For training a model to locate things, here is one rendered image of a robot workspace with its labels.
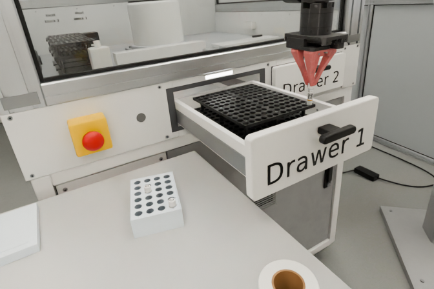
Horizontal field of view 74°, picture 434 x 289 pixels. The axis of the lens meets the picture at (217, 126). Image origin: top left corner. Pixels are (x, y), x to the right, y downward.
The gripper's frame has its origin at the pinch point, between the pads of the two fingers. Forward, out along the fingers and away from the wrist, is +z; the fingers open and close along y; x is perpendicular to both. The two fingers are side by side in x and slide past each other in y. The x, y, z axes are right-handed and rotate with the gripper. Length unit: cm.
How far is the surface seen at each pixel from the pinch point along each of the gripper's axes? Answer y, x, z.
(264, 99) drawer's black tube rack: -8.9, -4.6, 5.2
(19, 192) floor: -172, -87, 100
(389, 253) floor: -8, 67, 94
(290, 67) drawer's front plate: -21.6, 14.4, 3.2
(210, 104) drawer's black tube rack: -14.1, -15.7, 5.4
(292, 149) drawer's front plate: 10.6, -14.4, 6.2
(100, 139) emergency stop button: -15.8, -39.5, 7.9
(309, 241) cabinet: -23, 32, 81
